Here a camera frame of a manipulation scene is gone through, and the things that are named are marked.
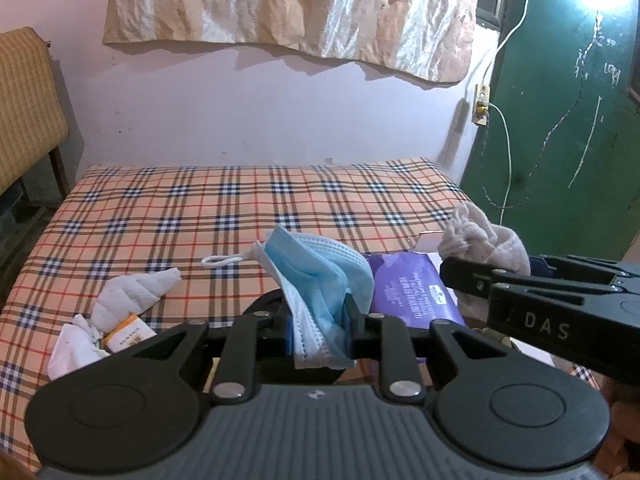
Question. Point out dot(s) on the blue surgical mask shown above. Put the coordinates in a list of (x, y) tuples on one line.
[(316, 274)]

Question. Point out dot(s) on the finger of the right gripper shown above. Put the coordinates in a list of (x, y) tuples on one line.
[(582, 269), (480, 279)]

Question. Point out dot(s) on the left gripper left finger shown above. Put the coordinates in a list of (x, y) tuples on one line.
[(258, 341)]

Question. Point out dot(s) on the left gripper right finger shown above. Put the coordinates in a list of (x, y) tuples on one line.
[(386, 340)]

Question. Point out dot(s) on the purple wet wipes pack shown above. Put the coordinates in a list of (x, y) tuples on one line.
[(407, 285)]

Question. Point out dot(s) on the woven mat chair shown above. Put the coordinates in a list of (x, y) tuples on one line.
[(32, 121)]

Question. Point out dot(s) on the crumpled beige wall cloth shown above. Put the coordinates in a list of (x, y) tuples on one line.
[(427, 39)]

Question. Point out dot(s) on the white orange tissue pack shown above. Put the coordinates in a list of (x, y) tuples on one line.
[(126, 334)]

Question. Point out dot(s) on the white cardboard box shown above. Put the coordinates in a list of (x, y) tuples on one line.
[(428, 243)]

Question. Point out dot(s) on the wall power socket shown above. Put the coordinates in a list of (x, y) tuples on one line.
[(481, 105)]

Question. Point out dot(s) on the white sock bundle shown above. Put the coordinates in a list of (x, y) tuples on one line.
[(470, 236)]

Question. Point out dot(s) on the green wooden door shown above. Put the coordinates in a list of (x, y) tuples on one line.
[(558, 161)]

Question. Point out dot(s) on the grey tumbler black lid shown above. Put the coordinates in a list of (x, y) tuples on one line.
[(269, 306)]

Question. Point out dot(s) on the plaid bed sheet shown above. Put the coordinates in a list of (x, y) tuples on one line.
[(129, 220)]

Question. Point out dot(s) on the white crumpled cloth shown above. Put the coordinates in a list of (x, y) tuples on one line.
[(77, 346)]

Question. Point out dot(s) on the white towel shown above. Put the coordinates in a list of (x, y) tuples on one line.
[(130, 294)]

